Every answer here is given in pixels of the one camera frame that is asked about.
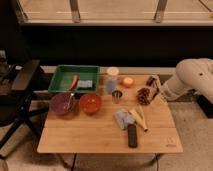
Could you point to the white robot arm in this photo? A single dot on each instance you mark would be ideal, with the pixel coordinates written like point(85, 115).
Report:
point(190, 74)

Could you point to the small metal cup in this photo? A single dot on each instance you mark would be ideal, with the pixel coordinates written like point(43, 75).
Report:
point(116, 96)

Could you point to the red bowl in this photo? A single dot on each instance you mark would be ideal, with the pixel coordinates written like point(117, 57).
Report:
point(90, 103)

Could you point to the grey sponge in tray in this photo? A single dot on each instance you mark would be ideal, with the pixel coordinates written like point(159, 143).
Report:
point(84, 84)

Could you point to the orange carrot toy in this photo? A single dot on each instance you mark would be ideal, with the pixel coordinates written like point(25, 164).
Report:
point(73, 83)

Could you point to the grey blue cloth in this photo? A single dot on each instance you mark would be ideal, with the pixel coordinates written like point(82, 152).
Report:
point(123, 119)

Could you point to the pine cone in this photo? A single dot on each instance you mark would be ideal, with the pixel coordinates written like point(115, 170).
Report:
point(143, 96)

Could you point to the yellow wooden tongs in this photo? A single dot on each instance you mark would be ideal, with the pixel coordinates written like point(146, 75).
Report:
point(139, 116)

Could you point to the small dark object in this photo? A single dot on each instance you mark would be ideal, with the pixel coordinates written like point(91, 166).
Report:
point(151, 80)

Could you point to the metal spoon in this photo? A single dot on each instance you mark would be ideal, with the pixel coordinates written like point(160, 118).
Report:
point(69, 101)

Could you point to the green plastic tray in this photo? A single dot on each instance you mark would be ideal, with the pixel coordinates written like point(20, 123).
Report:
point(63, 76)

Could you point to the purple bowl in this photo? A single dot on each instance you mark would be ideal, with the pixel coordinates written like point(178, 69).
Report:
point(58, 103)

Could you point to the black marker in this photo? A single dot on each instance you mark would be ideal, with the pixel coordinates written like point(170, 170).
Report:
point(156, 90)

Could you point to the black office chair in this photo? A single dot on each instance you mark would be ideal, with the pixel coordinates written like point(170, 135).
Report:
point(16, 94)

